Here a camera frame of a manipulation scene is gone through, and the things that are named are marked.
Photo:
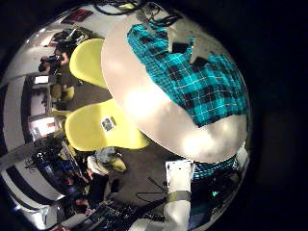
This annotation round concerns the teal black plaid cloth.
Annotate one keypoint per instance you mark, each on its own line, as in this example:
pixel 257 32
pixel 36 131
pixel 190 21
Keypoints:
pixel 199 86

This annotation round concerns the yellow plastic chair with label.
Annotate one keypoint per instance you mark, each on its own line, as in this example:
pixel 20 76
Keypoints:
pixel 93 128

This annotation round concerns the small olive green chair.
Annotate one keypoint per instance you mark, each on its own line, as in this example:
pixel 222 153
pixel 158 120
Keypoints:
pixel 62 92

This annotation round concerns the person in black shirt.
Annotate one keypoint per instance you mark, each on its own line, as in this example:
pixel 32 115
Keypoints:
pixel 54 62

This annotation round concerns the white monitor screen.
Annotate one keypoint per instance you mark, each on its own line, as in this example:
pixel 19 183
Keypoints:
pixel 41 79

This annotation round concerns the seated person in dark clothes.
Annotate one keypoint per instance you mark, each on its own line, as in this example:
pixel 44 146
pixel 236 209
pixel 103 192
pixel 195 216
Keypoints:
pixel 99 179

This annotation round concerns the white board with red mark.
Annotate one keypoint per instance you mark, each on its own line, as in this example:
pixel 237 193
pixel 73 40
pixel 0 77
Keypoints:
pixel 43 126

